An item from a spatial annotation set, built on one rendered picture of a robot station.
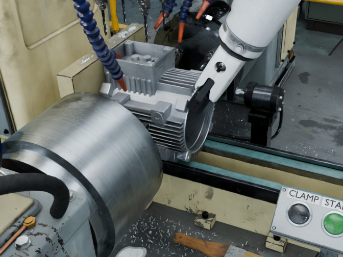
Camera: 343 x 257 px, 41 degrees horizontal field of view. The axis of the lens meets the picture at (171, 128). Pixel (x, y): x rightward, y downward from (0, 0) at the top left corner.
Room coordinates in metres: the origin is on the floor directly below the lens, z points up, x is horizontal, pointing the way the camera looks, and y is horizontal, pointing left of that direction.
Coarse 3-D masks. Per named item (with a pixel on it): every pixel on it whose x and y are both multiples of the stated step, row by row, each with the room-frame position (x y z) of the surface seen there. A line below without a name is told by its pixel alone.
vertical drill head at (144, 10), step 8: (96, 0) 0.89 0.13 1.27; (104, 0) 0.89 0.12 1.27; (144, 0) 0.85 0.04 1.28; (160, 0) 0.92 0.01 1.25; (104, 8) 0.89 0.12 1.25; (144, 8) 0.84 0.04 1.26; (104, 16) 0.90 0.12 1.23; (144, 16) 0.85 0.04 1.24; (104, 24) 0.90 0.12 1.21; (144, 24) 0.85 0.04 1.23; (104, 32) 0.90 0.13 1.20
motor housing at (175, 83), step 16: (160, 80) 0.86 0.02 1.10; (176, 80) 0.85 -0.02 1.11; (192, 80) 0.84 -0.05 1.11; (144, 96) 0.84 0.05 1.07; (160, 96) 0.83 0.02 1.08; (176, 96) 0.82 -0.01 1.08; (144, 112) 0.81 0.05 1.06; (176, 112) 0.80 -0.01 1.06; (192, 112) 0.92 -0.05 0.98; (208, 112) 0.91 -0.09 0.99; (160, 128) 0.79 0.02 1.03; (176, 128) 0.78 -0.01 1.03; (192, 128) 0.90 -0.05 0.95; (208, 128) 0.89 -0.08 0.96; (160, 144) 0.79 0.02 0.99; (176, 144) 0.77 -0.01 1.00; (192, 144) 0.85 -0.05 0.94
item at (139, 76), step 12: (120, 48) 0.95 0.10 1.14; (132, 48) 0.96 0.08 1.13; (144, 48) 0.96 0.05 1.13; (156, 48) 0.94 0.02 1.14; (120, 60) 0.87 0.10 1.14; (132, 60) 0.91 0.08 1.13; (144, 60) 0.90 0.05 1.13; (156, 60) 0.93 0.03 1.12; (168, 60) 0.90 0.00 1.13; (108, 72) 0.89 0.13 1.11; (132, 72) 0.86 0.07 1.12; (144, 72) 0.85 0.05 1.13; (156, 72) 0.85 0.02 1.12; (132, 84) 0.86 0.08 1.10; (144, 84) 0.85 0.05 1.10; (156, 84) 0.85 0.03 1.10
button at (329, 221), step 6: (330, 216) 0.47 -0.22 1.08; (336, 216) 0.47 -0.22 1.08; (342, 216) 0.47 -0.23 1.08; (324, 222) 0.47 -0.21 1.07; (330, 222) 0.46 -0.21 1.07; (336, 222) 0.46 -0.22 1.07; (342, 222) 0.46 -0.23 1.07; (330, 228) 0.46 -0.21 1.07; (336, 228) 0.45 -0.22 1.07; (342, 228) 0.45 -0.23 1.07; (336, 234) 0.45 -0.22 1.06
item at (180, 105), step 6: (102, 84) 0.88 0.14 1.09; (108, 84) 0.88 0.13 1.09; (102, 90) 0.87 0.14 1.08; (108, 90) 0.87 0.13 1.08; (180, 102) 0.79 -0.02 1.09; (186, 102) 0.79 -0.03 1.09; (180, 108) 0.78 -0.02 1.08; (186, 108) 0.79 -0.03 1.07; (210, 126) 0.90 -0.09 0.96; (210, 132) 0.90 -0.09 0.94; (180, 156) 0.79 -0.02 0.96; (186, 156) 0.78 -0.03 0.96
